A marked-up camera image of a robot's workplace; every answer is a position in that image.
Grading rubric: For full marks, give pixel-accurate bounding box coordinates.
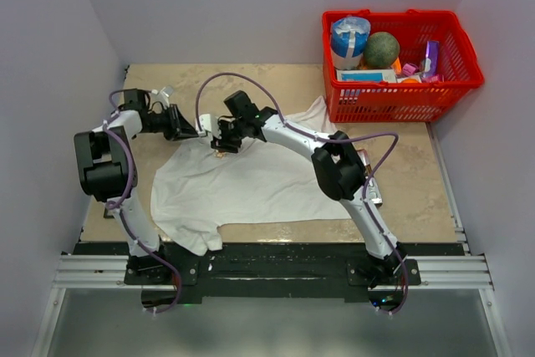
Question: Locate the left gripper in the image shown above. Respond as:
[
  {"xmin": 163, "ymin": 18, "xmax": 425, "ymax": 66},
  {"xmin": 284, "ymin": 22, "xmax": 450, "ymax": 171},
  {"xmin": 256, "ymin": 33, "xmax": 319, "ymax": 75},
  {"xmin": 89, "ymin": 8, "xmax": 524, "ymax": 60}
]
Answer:
[{"xmin": 144, "ymin": 104, "xmax": 201, "ymax": 141}]

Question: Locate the white t-shirt garment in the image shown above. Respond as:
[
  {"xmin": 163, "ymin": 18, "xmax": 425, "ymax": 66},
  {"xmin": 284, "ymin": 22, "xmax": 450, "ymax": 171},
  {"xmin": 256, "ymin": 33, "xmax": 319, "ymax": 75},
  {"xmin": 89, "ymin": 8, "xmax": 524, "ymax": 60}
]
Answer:
[{"xmin": 149, "ymin": 95, "xmax": 352, "ymax": 258}]

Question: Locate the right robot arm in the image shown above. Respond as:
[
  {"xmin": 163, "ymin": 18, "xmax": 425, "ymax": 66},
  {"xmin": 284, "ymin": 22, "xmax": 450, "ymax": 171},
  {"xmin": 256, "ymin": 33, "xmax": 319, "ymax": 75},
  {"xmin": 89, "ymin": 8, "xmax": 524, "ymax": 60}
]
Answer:
[{"xmin": 197, "ymin": 90, "xmax": 405, "ymax": 284}]

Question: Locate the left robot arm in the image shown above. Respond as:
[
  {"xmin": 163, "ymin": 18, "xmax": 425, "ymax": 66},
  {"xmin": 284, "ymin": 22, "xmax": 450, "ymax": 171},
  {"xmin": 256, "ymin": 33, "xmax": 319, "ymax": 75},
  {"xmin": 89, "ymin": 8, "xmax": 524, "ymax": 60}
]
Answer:
[{"xmin": 74, "ymin": 86, "xmax": 198, "ymax": 258}]

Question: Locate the red plastic basket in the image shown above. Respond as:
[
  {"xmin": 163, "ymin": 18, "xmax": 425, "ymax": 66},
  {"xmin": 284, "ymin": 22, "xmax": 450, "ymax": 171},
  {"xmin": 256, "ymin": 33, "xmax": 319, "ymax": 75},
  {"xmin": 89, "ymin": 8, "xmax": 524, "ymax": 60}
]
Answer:
[{"xmin": 322, "ymin": 9, "xmax": 484, "ymax": 123}]

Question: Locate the blue white carton box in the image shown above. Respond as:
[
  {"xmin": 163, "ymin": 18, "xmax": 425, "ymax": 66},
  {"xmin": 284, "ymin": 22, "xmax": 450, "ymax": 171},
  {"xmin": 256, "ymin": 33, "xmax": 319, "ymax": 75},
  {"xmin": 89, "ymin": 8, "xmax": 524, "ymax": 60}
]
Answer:
[{"xmin": 336, "ymin": 69, "xmax": 397, "ymax": 84}]

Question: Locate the blue white wrapped roll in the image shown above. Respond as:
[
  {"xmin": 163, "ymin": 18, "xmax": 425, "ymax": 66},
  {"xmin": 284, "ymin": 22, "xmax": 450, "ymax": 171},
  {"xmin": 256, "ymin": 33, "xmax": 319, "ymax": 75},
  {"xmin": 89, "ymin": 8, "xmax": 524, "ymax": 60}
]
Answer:
[{"xmin": 330, "ymin": 16, "xmax": 371, "ymax": 70}]

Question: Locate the green round melon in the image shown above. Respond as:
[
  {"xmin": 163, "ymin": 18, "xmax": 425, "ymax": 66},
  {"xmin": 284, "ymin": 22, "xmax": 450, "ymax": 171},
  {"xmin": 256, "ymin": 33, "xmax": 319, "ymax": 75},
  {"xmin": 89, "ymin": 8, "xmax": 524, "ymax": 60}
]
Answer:
[{"xmin": 363, "ymin": 32, "xmax": 400, "ymax": 69}]

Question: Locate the orange fruit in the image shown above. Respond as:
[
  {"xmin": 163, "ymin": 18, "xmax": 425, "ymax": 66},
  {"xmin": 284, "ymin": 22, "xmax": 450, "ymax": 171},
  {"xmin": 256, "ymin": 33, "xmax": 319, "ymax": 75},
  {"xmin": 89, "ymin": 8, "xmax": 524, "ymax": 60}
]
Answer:
[{"xmin": 401, "ymin": 75, "xmax": 421, "ymax": 84}]

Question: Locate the pink small container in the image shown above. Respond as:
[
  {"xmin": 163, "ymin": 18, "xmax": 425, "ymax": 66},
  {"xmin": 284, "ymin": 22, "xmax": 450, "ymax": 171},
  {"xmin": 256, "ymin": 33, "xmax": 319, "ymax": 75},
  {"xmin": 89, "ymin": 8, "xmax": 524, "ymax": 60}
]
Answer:
[{"xmin": 401, "ymin": 63, "xmax": 420, "ymax": 77}]

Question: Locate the purple snack packet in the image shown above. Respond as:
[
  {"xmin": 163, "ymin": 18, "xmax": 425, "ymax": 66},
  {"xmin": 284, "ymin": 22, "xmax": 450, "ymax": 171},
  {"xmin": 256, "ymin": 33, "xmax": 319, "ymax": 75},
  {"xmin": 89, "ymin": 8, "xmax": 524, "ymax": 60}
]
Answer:
[{"xmin": 420, "ymin": 40, "xmax": 440, "ymax": 79}]

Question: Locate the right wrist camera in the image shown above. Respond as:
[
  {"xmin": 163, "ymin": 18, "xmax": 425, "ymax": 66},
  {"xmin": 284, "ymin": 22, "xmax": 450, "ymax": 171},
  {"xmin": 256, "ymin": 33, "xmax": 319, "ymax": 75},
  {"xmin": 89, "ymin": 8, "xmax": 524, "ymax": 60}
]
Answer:
[{"xmin": 196, "ymin": 114, "xmax": 221, "ymax": 138}]

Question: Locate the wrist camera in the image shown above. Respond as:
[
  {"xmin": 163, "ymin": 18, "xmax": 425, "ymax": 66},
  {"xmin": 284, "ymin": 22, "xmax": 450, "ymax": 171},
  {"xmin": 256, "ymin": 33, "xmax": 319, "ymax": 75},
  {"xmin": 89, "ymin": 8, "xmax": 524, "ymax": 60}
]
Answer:
[
  {"xmin": 196, "ymin": 114, "xmax": 221, "ymax": 138},
  {"xmin": 150, "ymin": 85, "xmax": 174, "ymax": 108}
]

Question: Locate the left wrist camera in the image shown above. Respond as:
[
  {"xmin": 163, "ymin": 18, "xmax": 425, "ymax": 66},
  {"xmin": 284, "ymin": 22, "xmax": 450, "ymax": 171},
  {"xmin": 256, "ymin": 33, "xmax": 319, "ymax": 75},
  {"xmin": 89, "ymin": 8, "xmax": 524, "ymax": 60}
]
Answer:
[{"xmin": 150, "ymin": 85, "xmax": 174, "ymax": 108}]

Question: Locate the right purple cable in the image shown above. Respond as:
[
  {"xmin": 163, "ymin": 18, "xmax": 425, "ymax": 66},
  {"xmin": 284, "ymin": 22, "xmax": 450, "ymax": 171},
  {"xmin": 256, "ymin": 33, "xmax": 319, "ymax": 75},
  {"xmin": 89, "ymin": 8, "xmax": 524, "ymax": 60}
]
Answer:
[{"xmin": 195, "ymin": 72, "xmax": 410, "ymax": 316}]

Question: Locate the purple cable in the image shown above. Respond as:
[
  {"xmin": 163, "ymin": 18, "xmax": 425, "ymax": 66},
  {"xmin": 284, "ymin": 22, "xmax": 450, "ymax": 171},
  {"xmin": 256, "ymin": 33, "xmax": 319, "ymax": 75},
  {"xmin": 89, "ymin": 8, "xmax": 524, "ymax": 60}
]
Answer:
[
  {"xmin": 104, "ymin": 89, "xmax": 183, "ymax": 315},
  {"xmin": 195, "ymin": 72, "xmax": 410, "ymax": 316}
]

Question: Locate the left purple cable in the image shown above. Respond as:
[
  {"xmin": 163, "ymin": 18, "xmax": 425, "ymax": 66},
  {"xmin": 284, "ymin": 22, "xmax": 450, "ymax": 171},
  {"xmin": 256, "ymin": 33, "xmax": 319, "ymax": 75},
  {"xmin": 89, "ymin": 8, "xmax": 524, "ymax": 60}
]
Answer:
[{"xmin": 104, "ymin": 89, "xmax": 183, "ymax": 315}]

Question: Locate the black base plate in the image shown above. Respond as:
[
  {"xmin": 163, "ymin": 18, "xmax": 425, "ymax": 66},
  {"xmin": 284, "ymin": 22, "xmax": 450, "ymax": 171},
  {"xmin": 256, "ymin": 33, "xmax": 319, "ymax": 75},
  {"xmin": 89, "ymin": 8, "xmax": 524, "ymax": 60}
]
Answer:
[{"xmin": 124, "ymin": 243, "xmax": 421, "ymax": 308}]

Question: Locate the aluminium rail frame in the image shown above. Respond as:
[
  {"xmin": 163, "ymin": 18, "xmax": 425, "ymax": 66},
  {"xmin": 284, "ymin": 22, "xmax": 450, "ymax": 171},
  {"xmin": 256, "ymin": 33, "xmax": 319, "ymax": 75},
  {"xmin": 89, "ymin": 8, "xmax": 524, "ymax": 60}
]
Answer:
[{"xmin": 28, "ymin": 122, "xmax": 513, "ymax": 357}]

